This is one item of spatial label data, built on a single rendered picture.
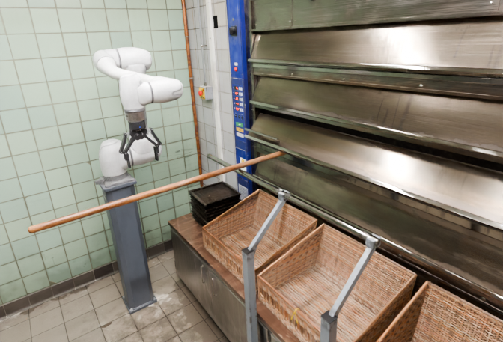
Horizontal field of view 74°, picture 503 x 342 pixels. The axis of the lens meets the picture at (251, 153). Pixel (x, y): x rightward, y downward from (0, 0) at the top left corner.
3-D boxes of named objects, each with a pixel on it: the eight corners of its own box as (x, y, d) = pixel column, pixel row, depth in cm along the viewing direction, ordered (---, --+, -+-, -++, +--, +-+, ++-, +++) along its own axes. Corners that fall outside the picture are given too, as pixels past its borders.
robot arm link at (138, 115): (121, 108, 154) (123, 120, 156) (127, 111, 147) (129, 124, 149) (141, 105, 159) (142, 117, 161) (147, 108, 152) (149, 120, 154)
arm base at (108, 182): (92, 181, 221) (90, 173, 219) (126, 172, 233) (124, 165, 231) (99, 190, 207) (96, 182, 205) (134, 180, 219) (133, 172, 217)
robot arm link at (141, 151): (126, 160, 231) (157, 153, 242) (133, 171, 219) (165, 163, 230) (110, 46, 196) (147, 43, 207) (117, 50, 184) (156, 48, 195)
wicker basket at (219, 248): (260, 221, 243) (259, 187, 234) (318, 259, 200) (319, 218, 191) (202, 247, 217) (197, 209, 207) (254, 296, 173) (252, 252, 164)
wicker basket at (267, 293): (322, 262, 198) (323, 221, 189) (412, 322, 154) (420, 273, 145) (256, 299, 172) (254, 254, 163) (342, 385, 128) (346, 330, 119)
